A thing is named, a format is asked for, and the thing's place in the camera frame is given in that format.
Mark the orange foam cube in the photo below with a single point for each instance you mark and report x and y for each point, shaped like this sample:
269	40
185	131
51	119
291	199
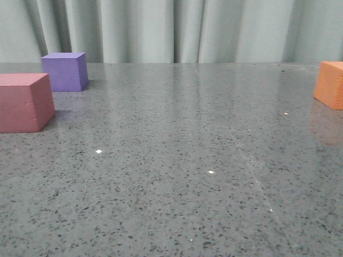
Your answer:
328	89

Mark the red foam cube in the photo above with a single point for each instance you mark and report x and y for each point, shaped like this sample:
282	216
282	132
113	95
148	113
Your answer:
26	102

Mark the purple foam cube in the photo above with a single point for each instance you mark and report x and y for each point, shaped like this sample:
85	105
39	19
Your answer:
67	71

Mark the grey-green curtain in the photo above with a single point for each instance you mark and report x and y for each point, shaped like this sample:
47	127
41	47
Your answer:
173	31

